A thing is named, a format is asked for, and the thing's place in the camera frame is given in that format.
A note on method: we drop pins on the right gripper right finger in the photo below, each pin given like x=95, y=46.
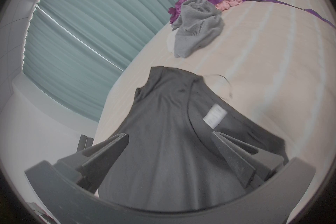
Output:
x=236, y=165

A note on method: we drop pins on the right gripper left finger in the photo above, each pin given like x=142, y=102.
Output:
x=105, y=165

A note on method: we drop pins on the black T-shirt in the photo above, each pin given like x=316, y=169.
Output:
x=162, y=152

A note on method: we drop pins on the bed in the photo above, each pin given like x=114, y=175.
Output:
x=262, y=73

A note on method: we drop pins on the blue-green curtain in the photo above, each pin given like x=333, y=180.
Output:
x=68, y=65
x=112, y=2

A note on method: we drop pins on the grey garment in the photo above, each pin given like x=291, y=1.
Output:
x=196, y=31

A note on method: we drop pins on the pink garment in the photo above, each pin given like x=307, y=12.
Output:
x=228, y=3

